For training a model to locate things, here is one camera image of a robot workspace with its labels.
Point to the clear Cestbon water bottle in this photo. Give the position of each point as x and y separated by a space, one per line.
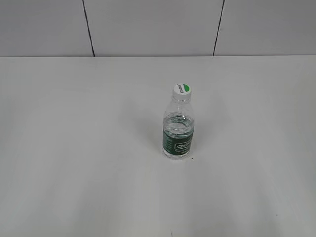
178 128

